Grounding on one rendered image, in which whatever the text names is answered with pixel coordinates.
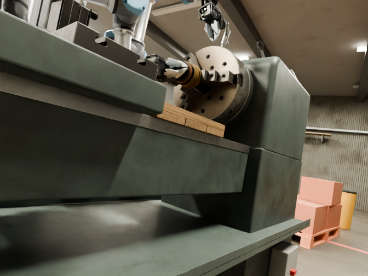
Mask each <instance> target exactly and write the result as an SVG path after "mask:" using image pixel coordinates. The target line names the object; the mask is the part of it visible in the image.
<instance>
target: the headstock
mask: <svg viewBox="0 0 368 276"><path fill-rule="evenodd" d="M242 62H243V63H244V64H245V65H246V66H247V67H248V69H249V70H250V72H251V75H252V79H253V84H254V88H253V93H252V98H251V101H250V103H249V105H248V107H247V109H246V110H245V112H244V113H243V114H242V115H241V116H240V117H239V118H238V119H237V120H236V121H235V122H233V123H232V124H230V125H228V126H226V127H225V131H224V135H223V137H222V138H223V139H227V140H230V141H234V142H237V143H240V144H243V145H247V146H250V147H258V148H263V149H266V150H269V151H272V152H275V153H279V154H282V155H285V156H288V157H291V158H294V159H298V160H302V154H303V146H304V138H305V133H306V126H307V118H308V110H309V102H310V95H309V94H308V93H307V91H306V90H305V88H304V87H303V86H302V85H301V83H300V82H299V81H298V80H297V79H296V77H295V76H294V75H293V74H292V73H291V71H290V70H289V69H288V68H287V66H286V65H285V64H284V63H283V61H282V60H281V59H280V58H279V57H277V56H272V57H263V58H258V59H250V60H242ZM263 82H264V83H263ZM259 99H260V100H259ZM262 101H263V102H262ZM260 116H261V117H260ZM255 118H256V119H255Z"/></svg>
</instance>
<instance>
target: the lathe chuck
mask: <svg viewBox="0 0 368 276"><path fill-rule="evenodd" d="M195 55H196V57H197V59H198V61H199V64H200V66H201V68H202V70H207V71H214V70H215V71H217V72H222V71H228V70H229V71H231V72H232V73H233V74H240V75H241V86H240V84H232V85H224V86H220V87H212V88H211V89H210V91H209V92H208V93H207V94H206V90H207V86H206V85H204V84H202V83H200V84H199V85H198V86H196V87H194V88H195V89H197V90H199V91H200V92H202V94H203V95H201V96H200V98H199V100H198V102H197V103H196V105H195V107H194V109H193V111H192V113H195V114H197V115H199V116H202V117H204V118H207V119H210V120H213V121H214V122H218V123H220V124H225V123H227V122H228V121H230V120H231V119H232V118H234V117H235V116H236V115H237V114H238V113H239V111H240V110H241V109H242V107H243V106H244V104H245V102H246V99H247V97H248V93H249V88H250V78H249V73H248V71H247V68H246V67H245V65H244V64H243V63H242V62H241V61H240V60H239V59H238V58H237V57H236V56H235V55H234V54H233V53H231V52H230V51H229V50H228V49H226V48H224V47H220V46H210V47H206V48H203V49H201V50H199V51H197V52H196V53H195ZM181 87H182V85H180V84H179V85H178V86H176V87H174V101H175V105H176V107H179V105H180V104H181V102H182V100H181V99H180V96H181V95H182V93H183V91H181V90H180V89H181ZM231 109H234V112H233V113H232V114H231V115H227V113H228V111H230V110H231Z"/></svg>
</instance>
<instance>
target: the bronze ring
mask: <svg viewBox="0 0 368 276"><path fill-rule="evenodd" d="M182 62H184V63H185V64H186V65H187V66H188V67H187V68H188V69H187V70H186V71H185V72H184V73H183V74H182V75H181V76H180V77H179V78H178V79H176V80H175V81H177V82H178V83H179V84H180V85H182V86H183V87H184V88H185V89H192V88H194V87H196V86H198V85H199V84H200V82H199V81H200V78H201V70H200V68H199V67H198V66H197V65H192V64H191V63H189V62H185V61H182Z"/></svg>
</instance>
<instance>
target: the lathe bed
mask: <svg viewBox="0 0 368 276"><path fill-rule="evenodd" d="M249 151H250V146H247V145H243V144H240V143H237V142H234V141H230V140H227V139H223V138H221V137H217V136H214V135H210V134H207V133H204V132H201V131H197V130H194V129H191V128H188V127H185V126H181V125H178V124H175V123H171V122H167V121H165V120H162V119H158V118H154V117H151V116H148V115H145V114H142V113H138V112H135V111H132V110H128V109H126V108H122V107H119V106H115V105H112V104H109V103H106V102H102V101H99V100H95V99H92V98H89V97H86V96H83V95H79V94H76V93H72V92H70V91H67V90H63V89H60V88H56V87H52V86H50V85H47V84H43V83H40V82H36V81H34V80H30V79H27V78H24V77H20V76H17V75H14V74H11V73H7V72H4V71H0V202H11V201H27V200H56V199H84V198H114V197H143V196H171V195H187V194H216V193H242V192H243V188H244V180H245V173H246V166H247V162H248V155H249Z"/></svg>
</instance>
